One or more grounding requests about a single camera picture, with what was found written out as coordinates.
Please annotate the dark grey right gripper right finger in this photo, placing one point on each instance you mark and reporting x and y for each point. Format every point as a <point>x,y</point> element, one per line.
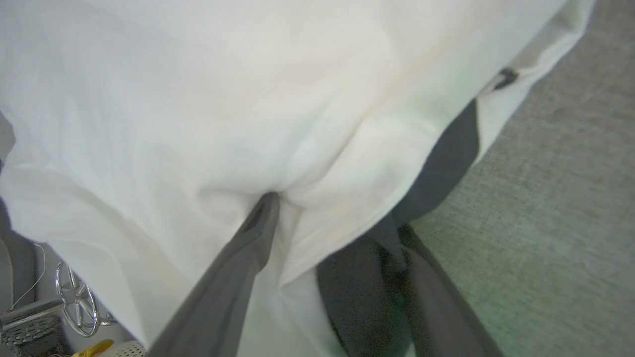
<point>441,312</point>

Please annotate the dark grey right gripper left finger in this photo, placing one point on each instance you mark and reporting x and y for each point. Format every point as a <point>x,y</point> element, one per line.
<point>218,297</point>

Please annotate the white shirt with black sleeves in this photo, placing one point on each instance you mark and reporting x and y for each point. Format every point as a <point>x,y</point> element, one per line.
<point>198,99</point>

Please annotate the white perforated basket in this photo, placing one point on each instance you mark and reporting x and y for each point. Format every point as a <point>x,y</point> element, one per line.
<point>126,350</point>

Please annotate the yellow item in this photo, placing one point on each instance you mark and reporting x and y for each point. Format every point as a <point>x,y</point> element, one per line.
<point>94,348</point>

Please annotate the chrome spoked wheel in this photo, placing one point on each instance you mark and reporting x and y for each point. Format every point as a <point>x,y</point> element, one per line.
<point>78,298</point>

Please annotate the grey fabric sofa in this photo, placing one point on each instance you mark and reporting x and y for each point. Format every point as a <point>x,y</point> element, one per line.
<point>570,223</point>

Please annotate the grey mesh object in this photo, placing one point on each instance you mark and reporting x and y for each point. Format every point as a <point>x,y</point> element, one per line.
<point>30,332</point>

